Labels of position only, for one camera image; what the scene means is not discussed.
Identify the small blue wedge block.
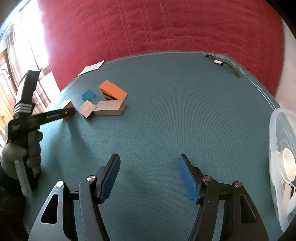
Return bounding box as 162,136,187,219
81,89,96,101

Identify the orange striped wedge block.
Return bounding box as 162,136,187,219
99,80,127,100

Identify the small beige wedge block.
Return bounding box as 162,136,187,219
78,100,96,118

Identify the grey gloved left hand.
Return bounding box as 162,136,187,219
1,131,43,182

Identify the white paper leaflet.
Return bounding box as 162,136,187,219
77,60,105,76

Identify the orange striped triangle block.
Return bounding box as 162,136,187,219
62,100,76,121

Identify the large beige wooden block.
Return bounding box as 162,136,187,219
93,100,125,116

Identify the teal table mat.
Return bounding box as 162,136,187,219
25,52,282,240

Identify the white cup in container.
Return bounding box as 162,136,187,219
279,148,295,184

